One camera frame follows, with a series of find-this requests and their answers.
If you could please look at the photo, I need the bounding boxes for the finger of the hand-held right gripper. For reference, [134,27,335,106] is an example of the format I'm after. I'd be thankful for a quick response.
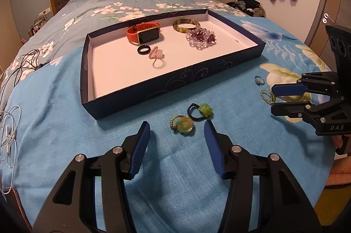
[271,97,344,124]
[271,72,340,98]

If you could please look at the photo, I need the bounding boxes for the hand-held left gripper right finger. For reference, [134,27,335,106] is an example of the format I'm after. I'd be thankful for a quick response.
[204,121,321,233]

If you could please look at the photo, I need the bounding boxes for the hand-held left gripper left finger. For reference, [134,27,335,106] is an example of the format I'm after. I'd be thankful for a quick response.
[32,121,151,233]

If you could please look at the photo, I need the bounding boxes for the green gold beaded ring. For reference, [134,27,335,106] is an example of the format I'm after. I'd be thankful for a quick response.
[260,89,275,105]

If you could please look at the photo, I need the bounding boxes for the yellow-green rose ring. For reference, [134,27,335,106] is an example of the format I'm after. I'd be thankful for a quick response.
[170,116,195,136]

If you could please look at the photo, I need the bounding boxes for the dark band green flower ring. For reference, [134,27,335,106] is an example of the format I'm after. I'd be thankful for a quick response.
[187,103,214,122]

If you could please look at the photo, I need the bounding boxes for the dark blue shallow box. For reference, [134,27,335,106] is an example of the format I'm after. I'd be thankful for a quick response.
[80,9,266,120]

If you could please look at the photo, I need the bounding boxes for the pink ring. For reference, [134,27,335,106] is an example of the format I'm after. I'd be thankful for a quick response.
[148,46,167,68]

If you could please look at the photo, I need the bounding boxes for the purple bead bracelet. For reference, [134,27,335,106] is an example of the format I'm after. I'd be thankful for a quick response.
[186,26,217,50]

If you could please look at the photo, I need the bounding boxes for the orange smart watch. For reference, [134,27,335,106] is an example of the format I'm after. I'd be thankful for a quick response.
[126,22,161,44]

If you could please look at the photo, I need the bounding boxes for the amber bangle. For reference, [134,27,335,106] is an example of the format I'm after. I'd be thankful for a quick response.
[172,19,201,34]

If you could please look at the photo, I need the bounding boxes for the dark clothes pile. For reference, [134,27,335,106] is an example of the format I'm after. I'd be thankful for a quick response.
[226,0,266,18]

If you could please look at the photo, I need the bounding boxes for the blue floral duvet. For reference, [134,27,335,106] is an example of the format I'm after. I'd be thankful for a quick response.
[0,0,275,83]

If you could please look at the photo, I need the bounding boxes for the cluttered nightstand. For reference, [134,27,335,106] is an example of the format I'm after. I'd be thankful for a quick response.
[28,15,49,37]

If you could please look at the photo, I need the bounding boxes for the white earphone cable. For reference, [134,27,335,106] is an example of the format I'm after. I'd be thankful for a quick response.
[0,105,22,195]

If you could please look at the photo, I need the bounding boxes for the black cables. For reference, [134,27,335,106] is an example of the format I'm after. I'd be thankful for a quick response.
[0,49,51,102]

